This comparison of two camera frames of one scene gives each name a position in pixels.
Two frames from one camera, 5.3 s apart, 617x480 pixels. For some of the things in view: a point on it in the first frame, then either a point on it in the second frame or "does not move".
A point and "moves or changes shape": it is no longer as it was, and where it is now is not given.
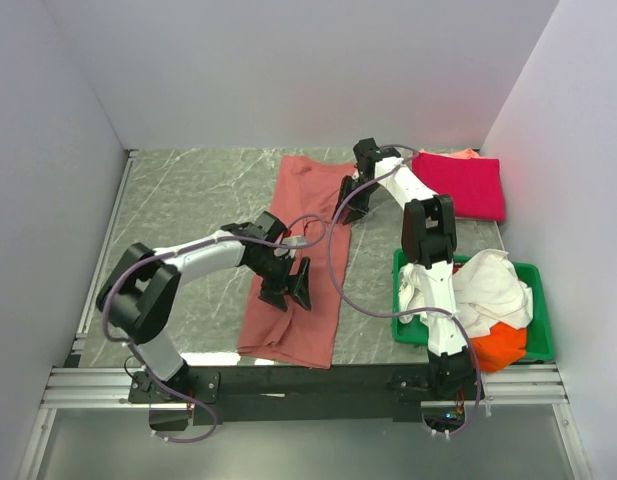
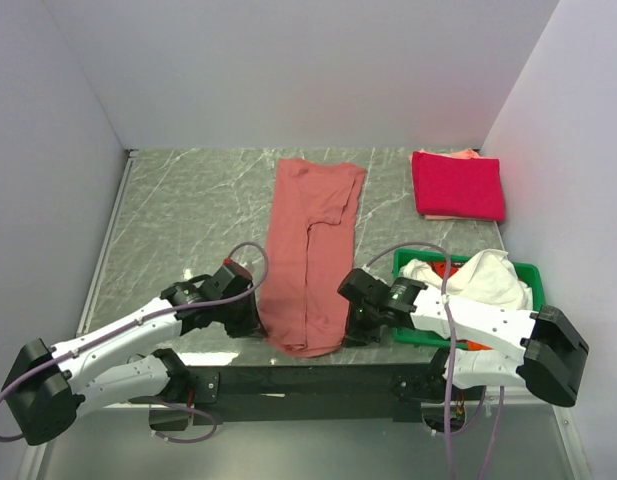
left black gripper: (295, 286) → (252, 325)
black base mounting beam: (179, 397) does not move
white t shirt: (487, 291) does not move
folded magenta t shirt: (474, 184) does not move
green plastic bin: (539, 344) does not move
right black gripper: (357, 208) → (356, 336)
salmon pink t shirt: (307, 195) moves or changes shape
